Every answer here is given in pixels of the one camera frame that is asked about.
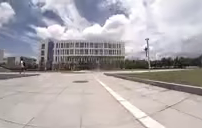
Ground grey stone kerb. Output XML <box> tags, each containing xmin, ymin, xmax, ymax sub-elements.
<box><xmin>103</xmin><ymin>72</ymin><xmax>202</xmax><ymax>98</ymax></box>

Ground row of trees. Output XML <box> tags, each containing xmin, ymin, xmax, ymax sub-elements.
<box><xmin>125</xmin><ymin>51</ymin><xmax>202</xmax><ymax>70</ymax></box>

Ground low distant buildings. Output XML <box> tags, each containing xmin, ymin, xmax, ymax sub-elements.
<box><xmin>0</xmin><ymin>48</ymin><xmax>41</xmax><ymax>70</ymax></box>

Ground person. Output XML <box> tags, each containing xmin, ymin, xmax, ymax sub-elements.
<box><xmin>18</xmin><ymin>57</ymin><xmax>27</xmax><ymax>76</ymax></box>

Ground round manhole cover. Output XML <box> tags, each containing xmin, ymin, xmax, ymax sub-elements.
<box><xmin>72</xmin><ymin>79</ymin><xmax>90</xmax><ymax>84</ymax></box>

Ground lamp pole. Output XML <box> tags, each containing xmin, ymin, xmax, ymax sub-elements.
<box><xmin>143</xmin><ymin>37</ymin><xmax>152</xmax><ymax>71</ymax></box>

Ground large white building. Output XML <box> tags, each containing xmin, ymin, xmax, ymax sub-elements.
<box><xmin>39</xmin><ymin>38</ymin><xmax>127</xmax><ymax>71</ymax></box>

